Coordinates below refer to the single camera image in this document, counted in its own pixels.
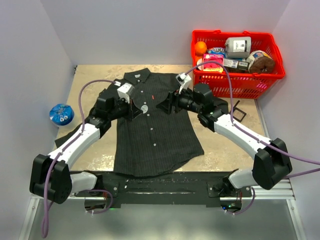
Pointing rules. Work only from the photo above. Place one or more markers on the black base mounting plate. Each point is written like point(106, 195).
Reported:
point(176, 188)

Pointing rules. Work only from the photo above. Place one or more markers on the blue white barcode box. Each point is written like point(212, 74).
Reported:
point(235, 64)

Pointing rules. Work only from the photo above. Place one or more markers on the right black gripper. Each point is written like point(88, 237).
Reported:
point(173, 99)

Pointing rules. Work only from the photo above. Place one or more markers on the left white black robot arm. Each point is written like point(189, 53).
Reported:
point(50, 175)

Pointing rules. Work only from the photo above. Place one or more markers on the black framed brooch card left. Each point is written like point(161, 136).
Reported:
point(238, 114)

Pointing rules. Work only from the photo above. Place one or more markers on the black pinstriped button shirt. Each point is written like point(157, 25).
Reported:
point(152, 144)

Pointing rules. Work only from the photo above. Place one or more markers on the pink snack box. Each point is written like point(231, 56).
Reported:
point(212, 62)

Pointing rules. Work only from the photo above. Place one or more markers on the orange fruit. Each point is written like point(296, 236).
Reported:
point(200, 48)

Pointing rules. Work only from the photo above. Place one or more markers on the brown doughnut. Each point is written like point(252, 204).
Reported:
point(262, 65)

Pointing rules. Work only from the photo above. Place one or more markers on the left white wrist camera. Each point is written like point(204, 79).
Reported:
point(124, 91)

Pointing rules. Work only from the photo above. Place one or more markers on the blue wrapped round package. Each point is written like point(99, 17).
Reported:
point(61, 115)

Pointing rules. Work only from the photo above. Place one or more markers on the white round labelled package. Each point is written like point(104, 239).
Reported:
point(255, 55)

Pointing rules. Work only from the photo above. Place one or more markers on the red plastic shopping basket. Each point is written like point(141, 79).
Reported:
point(244, 85)

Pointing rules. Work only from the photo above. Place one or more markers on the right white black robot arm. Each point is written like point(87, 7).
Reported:
point(270, 161)

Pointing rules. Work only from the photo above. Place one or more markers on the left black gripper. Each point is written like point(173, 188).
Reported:
point(133, 111)

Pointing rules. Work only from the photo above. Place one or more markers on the aluminium frame rail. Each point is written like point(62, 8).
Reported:
point(284, 191)

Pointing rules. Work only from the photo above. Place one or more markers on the grey labelled bag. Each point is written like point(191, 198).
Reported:
point(238, 47)

